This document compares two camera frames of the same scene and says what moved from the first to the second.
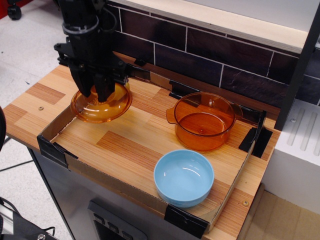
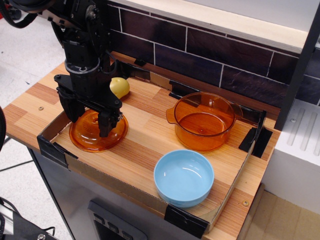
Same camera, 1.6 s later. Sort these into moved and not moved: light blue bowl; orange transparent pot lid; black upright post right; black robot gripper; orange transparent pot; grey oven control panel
Moved: orange transparent pot lid; black robot gripper
Not moved: grey oven control panel; light blue bowl; black upright post right; orange transparent pot
